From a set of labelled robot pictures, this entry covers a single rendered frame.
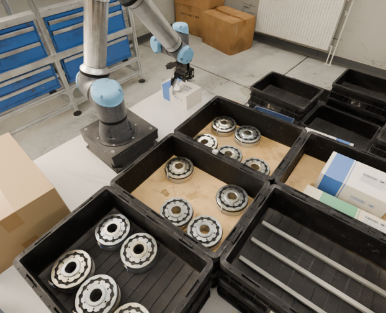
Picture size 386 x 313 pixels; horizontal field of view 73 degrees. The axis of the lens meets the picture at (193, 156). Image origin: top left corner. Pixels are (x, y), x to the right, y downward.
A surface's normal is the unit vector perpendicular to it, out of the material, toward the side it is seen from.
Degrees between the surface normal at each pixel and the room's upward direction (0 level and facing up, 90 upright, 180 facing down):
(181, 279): 0
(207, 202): 0
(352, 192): 90
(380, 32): 90
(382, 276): 0
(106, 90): 10
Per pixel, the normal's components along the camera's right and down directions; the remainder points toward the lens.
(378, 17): -0.68, 0.54
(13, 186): -0.03, -0.70
